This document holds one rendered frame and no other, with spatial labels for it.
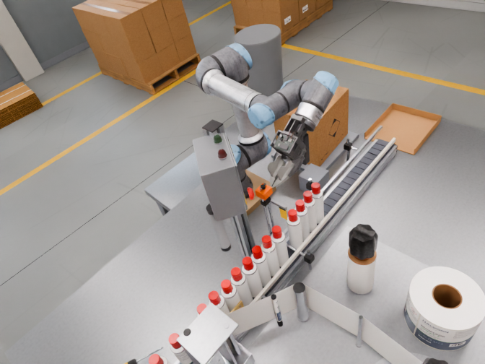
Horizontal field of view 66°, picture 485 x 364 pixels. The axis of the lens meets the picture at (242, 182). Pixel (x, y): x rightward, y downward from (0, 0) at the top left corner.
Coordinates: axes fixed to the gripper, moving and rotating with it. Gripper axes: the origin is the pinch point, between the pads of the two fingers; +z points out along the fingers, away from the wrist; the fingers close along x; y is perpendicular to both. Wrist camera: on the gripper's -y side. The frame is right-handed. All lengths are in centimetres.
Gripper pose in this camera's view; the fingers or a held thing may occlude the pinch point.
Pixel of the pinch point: (275, 183)
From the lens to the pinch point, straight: 110.7
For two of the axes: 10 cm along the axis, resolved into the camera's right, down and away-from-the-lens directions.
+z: -4.8, 8.8, -0.4
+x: 7.3, 3.7, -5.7
